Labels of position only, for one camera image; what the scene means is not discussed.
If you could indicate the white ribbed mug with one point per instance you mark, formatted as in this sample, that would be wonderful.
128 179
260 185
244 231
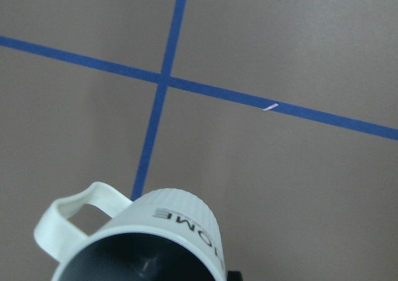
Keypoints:
99 234

